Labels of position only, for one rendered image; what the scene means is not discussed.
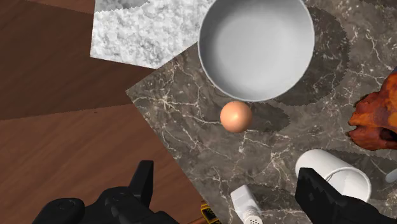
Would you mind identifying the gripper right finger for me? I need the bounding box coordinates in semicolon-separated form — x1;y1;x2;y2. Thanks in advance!
294;167;397;224

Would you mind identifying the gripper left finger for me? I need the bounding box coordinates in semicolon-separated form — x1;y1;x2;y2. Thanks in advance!
32;160;181;224

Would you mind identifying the white cup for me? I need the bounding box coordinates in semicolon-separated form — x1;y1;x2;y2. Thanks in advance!
294;148;372;203

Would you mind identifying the grey rounded object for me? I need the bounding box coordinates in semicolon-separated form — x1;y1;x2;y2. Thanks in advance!
385;168;397;184

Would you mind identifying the white salt shaker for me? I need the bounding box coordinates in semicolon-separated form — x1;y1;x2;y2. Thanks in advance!
230;185;264;224

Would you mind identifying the yellow black box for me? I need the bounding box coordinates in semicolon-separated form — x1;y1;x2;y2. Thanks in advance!
200;200;223;224

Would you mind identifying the roast chicken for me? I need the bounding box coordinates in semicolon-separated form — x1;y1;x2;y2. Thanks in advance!
345;66;397;152

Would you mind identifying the brown egg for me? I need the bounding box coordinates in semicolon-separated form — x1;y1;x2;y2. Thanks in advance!
219;101;253;134

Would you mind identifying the white bowl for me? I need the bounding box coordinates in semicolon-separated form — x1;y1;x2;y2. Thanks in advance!
197;0;316;103

